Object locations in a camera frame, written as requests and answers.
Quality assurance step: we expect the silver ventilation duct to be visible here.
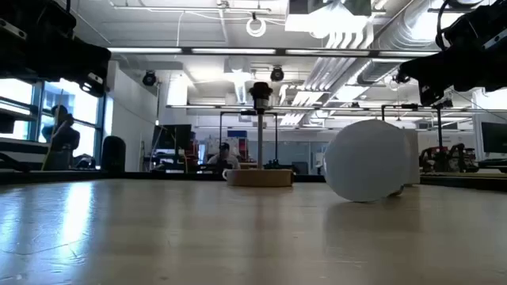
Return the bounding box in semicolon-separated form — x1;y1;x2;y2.
358;0;451;86

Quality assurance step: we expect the black rounded bin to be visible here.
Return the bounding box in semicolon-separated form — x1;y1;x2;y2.
101;135;127;173

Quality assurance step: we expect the person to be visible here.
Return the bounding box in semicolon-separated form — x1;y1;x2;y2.
41;104;81;172
206;142;242;172

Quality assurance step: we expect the coiled white cable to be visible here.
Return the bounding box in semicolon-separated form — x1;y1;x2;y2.
245;15;267;39

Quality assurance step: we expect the white lightbulb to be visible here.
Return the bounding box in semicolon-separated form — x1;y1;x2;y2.
323;119;413;203

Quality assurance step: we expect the dark bag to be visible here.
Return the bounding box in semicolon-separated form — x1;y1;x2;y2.
73;154;97;170

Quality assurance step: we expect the wooden-base lamp socket stand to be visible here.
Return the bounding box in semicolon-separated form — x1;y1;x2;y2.
222;82;295;188

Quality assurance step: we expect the large window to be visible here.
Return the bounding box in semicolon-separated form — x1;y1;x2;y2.
0;77;106;167

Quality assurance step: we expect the red-black robot rig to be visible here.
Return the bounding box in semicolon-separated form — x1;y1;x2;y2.
419;144;478;173

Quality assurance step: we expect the white textured cup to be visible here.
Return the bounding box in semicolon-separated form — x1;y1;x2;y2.
402;128;421;186

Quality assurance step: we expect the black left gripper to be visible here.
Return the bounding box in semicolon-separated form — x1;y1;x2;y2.
23;35;112;99

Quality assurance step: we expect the long ceiling light bar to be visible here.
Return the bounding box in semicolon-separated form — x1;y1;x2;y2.
106;47;440;58

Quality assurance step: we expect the black camera stand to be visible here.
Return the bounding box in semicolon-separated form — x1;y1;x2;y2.
380;98;455;171

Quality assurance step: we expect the black aluminium table frame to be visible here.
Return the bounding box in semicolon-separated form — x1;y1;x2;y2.
0;169;507;192

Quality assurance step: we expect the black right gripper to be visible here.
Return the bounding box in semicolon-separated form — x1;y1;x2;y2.
397;22;493;107

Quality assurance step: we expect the black computer monitor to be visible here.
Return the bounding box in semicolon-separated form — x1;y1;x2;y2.
152;124;193;152
481;120;507;154

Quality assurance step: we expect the white-black stacked shelf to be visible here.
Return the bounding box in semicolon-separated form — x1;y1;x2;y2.
0;136;51;173

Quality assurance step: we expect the white ceiling air unit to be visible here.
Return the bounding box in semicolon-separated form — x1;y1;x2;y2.
284;0;373;35

